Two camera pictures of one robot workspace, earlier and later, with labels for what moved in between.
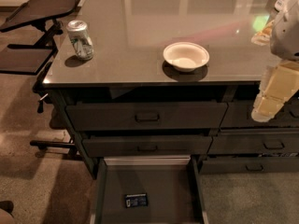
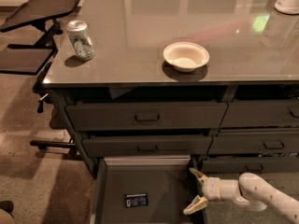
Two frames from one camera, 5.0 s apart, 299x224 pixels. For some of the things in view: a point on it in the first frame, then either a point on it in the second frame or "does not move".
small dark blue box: (135, 200) does not move
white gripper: (286, 35) to (211, 189)
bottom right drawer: (249, 165) does not move
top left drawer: (148, 116) does not move
